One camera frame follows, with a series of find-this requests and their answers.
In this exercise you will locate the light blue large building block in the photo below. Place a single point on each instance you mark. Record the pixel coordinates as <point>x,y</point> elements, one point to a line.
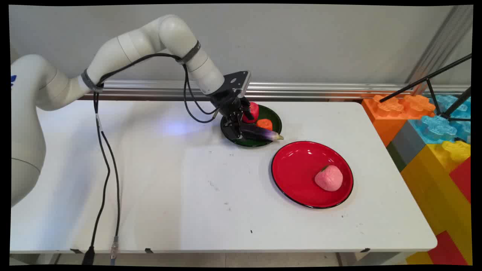
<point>437,128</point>

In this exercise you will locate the pink toy peach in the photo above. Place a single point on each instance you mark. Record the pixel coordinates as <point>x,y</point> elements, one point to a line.
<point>329,178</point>

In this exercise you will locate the yellow large building block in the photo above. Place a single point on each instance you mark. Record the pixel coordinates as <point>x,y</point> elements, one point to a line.
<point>433,180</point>

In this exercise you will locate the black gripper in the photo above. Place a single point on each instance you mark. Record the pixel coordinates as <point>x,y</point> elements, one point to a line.
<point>225,101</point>

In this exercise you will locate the purple toy eggplant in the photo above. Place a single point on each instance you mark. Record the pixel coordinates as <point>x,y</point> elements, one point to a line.
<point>261,133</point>

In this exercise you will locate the black camera tripod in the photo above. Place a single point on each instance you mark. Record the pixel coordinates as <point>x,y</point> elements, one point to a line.
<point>444,71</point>

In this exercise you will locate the red toy apple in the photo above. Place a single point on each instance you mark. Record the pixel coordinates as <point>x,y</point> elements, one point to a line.
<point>254,111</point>

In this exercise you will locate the dark green large building block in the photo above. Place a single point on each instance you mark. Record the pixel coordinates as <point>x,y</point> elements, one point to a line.
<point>395,156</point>

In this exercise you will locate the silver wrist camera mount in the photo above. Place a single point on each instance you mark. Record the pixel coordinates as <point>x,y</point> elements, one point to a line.
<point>238,79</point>

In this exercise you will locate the orange toy tangerine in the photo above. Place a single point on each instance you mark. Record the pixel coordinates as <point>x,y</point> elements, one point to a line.
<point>264,124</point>

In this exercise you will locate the grey large building block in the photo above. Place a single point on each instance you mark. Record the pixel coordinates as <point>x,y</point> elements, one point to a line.
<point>408,143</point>

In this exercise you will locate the aluminium wall rail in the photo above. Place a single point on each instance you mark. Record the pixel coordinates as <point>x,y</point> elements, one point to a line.
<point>301,89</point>

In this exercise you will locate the red round plate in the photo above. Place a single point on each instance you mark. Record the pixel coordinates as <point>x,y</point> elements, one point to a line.
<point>295,171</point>

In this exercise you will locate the red large building block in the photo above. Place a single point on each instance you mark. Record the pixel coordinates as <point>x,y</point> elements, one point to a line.
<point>448,250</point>
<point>462,180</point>

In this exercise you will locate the dark green round plate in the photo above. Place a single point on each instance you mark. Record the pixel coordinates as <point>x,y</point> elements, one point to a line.
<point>273,116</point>

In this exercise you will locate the orange large building block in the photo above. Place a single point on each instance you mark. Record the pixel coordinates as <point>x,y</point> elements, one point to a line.
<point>389,113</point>

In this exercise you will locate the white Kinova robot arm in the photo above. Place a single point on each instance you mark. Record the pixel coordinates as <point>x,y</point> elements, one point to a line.
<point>34,82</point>

